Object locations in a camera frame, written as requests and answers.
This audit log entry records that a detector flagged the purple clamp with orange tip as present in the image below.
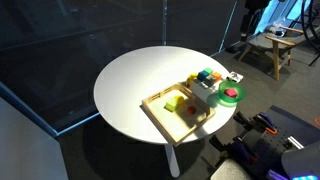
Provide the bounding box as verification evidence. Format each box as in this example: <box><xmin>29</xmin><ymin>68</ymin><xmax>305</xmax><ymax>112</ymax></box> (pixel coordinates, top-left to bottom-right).
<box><xmin>253</xmin><ymin>112</ymin><xmax>278</xmax><ymax>136</ymax></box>

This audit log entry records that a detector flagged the wooden armchair with gray seat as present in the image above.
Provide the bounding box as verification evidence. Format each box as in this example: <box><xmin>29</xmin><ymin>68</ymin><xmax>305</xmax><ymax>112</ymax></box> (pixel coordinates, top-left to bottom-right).
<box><xmin>237</xmin><ymin>25</ymin><xmax>305</xmax><ymax>81</ymax></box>

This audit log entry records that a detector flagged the black and purple clamp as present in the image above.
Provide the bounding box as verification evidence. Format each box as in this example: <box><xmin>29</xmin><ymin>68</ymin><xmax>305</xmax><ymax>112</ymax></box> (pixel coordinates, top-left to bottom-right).
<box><xmin>209</xmin><ymin>134</ymin><xmax>259</xmax><ymax>168</ymax></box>

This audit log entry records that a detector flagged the white box with black print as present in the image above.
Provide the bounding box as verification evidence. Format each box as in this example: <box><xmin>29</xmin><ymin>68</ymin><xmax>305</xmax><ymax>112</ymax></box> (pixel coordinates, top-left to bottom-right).
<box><xmin>226</xmin><ymin>71</ymin><xmax>244</xmax><ymax>84</ymax></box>

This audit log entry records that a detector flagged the blue block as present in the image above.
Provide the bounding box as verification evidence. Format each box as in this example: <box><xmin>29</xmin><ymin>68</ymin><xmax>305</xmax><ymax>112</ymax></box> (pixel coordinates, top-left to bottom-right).
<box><xmin>197</xmin><ymin>70</ymin><xmax>210</xmax><ymax>82</ymax></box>

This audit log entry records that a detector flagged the lime green block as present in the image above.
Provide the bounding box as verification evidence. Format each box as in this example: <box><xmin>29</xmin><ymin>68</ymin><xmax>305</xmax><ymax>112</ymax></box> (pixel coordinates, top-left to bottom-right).
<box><xmin>165</xmin><ymin>95</ymin><xmax>184</xmax><ymax>113</ymax></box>

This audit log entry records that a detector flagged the orange block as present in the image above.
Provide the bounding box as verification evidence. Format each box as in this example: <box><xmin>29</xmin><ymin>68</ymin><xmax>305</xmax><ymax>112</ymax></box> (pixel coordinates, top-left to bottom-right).
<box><xmin>211</xmin><ymin>71</ymin><xmax>223</xmax><ymax>82</ymax></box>

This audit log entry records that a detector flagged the white table leg base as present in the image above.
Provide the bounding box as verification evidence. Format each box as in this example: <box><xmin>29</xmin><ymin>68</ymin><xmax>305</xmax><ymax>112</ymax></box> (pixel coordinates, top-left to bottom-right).
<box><xmin>164</xmin><ymin>143</ymin><xmax>181</xmax><ymax>178</ymax></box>

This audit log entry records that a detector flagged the yellow toy lemon ball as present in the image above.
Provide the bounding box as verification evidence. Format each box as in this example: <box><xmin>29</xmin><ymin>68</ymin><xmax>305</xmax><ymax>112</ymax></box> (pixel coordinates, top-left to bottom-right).
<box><xmin>173</xmin><ymin>95</ymin><xmax>185</xmax><ymax>105</ymax></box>

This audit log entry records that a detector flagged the pink block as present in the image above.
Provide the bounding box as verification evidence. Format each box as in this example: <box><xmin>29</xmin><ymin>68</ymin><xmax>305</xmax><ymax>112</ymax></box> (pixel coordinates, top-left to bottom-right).
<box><xmin>223</xmin><ymin>87</ymin><xmax>239</xmax><ymax>99</ymax></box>

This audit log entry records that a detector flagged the translucent green bowl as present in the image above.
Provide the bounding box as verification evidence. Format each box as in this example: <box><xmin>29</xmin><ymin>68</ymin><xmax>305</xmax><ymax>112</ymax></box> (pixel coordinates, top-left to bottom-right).
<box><xmin>218</xmin><ymin>80</ymin><xmax>248</xmax><ymax>108</ymax></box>

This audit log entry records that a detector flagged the yellow toy banana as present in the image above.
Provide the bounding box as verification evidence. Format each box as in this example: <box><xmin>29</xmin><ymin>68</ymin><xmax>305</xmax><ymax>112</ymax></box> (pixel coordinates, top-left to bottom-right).
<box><xmin>185</xmin><ymin>72</ymin><xmax>199</xmax><ymax>88</ymax></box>

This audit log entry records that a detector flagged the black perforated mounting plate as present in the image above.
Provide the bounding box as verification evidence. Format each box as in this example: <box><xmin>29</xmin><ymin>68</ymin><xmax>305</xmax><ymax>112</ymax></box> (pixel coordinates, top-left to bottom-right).
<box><xmin>253</xmin><ymin>105</ymin><xmax>320</xmax><ymax>180</ymax></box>

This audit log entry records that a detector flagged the light wooden slatted crate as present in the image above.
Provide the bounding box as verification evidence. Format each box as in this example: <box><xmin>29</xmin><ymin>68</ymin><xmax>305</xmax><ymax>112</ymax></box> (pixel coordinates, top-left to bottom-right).
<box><xmin>141</xmin><ymin>82</ymin><xmax>217</xmax><ymax>147</ymax></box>

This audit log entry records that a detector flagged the red toy strawberry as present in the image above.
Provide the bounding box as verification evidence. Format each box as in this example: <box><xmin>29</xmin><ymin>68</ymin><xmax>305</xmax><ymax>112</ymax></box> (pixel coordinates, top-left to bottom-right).
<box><xmin>186</xmin><ymin>105</ymin><xmax>197</xmax><ymax>116</ymax></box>

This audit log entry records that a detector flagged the gray block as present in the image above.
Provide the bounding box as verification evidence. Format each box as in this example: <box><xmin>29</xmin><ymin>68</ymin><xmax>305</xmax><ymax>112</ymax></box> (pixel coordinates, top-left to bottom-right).
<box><xmin>203</xmin><ymin>75</ymin><xmax>217</xmax><ymax>87</ymax></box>

